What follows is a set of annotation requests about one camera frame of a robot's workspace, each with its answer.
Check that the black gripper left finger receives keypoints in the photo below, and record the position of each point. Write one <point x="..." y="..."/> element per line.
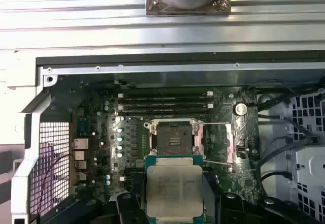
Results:
<point x="127" y="211"/>

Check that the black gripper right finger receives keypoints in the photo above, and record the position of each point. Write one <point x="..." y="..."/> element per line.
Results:
<point x="228" y="211"/>

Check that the silver CPU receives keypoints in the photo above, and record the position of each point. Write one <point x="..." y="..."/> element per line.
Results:
<point x="175" y="188"/>

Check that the metal socket cover frame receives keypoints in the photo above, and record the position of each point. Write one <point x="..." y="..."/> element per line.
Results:
<point x="230" y="145"/>

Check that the CPU socket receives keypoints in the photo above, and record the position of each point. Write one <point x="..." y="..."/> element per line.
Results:
<point x="162" y="132"/>

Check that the RAM slot with black clips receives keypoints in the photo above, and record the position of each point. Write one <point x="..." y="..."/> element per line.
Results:
<point x="165" y="99"/>
<point x="165" y="112"/>

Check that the RAM slot with white clips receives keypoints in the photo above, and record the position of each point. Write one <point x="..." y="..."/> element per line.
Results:
<point x="165" y="93"/>
<point x="165" y="106"/>

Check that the perforated metal drive cage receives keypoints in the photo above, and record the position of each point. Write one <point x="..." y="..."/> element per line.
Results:
<point x="304" y="163"/>

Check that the round silver coin battery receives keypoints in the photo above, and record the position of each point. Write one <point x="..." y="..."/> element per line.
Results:
<point x="240" y="109"/>

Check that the green motherboard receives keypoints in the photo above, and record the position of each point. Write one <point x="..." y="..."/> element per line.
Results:
<point x="221" y="102"/>

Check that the black and silver PC case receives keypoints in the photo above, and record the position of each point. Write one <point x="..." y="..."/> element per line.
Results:
<point x="177" y="67"/>

